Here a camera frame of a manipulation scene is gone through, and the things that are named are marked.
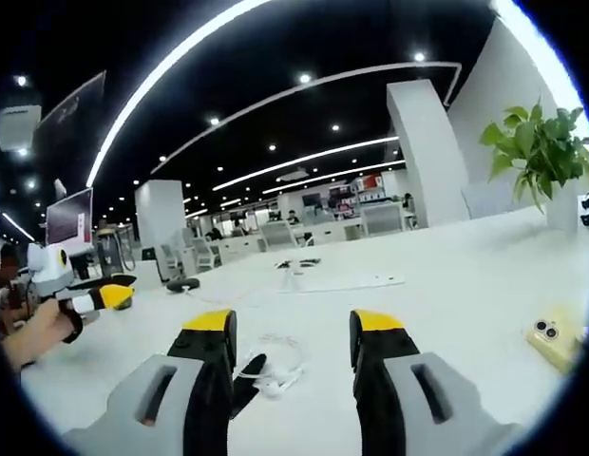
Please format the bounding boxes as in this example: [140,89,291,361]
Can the dark hanging banner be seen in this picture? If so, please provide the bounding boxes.
[31,69,108,165]

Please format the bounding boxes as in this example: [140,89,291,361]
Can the flat white strip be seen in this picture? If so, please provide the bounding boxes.
[288,272,407,295]

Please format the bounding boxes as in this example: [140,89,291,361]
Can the green leafy plant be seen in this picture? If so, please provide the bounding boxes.
[479,97,589,213]

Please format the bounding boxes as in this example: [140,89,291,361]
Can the computer monitor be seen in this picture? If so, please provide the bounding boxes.
[45,186,95,254]

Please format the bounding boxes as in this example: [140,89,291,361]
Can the white ceiling unit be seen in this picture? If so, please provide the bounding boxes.
[0,93,43,152]

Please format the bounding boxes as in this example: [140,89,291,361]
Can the white desktop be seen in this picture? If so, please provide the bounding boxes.
[17,204,589,456]

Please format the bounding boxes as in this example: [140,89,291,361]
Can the grey mesh office chair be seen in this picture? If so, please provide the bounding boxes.
[362,203,406,238]
[159,243,185,282]
[259,220,299,249]
[190,236,223,273]

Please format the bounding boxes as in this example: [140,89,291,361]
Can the white wired earphones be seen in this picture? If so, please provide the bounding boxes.
[236,333,308,398]

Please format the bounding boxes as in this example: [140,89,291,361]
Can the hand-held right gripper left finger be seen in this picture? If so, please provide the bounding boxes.
[61,308,238,456]

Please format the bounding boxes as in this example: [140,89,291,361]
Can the black round puck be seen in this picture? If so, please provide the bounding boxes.
[165,278,201,295]

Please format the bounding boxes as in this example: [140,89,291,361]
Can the yellow smartphone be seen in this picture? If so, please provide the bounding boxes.
[525,316,586,377]

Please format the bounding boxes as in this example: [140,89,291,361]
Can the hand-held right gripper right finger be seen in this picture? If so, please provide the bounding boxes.
[349,309,524,456]

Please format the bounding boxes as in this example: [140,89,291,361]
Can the person's left hand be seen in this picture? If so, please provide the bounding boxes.
[0,300,86,368]

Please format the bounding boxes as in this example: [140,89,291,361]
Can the white plant pot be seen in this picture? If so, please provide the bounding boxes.
[544,182,581,235]

